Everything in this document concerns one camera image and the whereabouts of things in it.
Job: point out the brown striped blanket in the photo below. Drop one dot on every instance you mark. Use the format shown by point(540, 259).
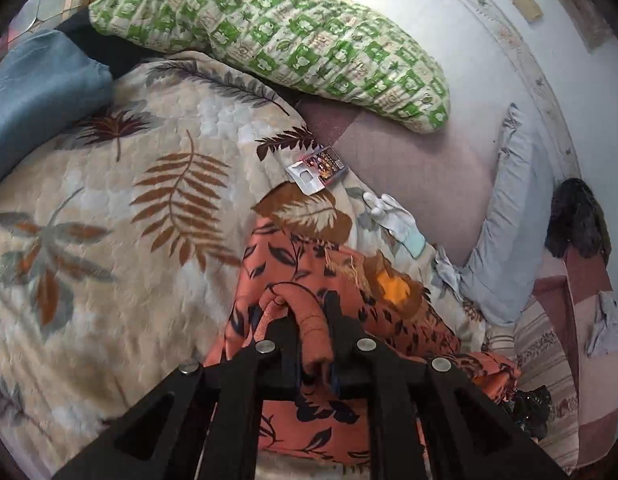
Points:
point(544, 350)

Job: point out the cream leaf print blanket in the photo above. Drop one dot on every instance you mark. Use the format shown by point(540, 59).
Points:
point(139, 240)

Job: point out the dark furry item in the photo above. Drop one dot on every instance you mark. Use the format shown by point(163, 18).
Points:
point(576, 220)

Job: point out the black cloth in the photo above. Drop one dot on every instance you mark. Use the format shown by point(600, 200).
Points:
point(104, 47)

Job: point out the white glove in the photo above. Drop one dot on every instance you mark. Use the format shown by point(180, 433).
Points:
point(394, 215)

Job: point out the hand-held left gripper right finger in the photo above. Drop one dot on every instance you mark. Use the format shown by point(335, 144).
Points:
point(346, 360)

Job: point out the grey cloth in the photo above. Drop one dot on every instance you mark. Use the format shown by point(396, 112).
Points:
point(606, 325)

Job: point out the pink bedsheet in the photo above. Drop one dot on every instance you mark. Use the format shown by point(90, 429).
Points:
point(414, 170)

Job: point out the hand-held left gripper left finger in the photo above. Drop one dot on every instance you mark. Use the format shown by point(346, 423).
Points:
point(284, 360)

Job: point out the blue cloth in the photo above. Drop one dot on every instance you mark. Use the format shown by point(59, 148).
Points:
point(34, 95)

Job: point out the light blue pillowcase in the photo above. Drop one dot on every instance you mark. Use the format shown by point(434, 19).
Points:
point(509, 220)

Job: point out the black object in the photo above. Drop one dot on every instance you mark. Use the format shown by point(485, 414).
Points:
point(531, 407)

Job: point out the wooden wall block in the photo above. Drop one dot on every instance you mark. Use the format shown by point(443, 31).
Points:
point(528, 6)

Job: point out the orange black floral garment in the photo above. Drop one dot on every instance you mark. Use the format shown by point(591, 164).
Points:
point(299, 265)

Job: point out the green patterned pillow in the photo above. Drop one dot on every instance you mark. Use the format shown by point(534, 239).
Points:
point(289, 35)

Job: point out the small colourful card packet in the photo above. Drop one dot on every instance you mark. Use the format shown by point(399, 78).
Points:
point(319, 167)

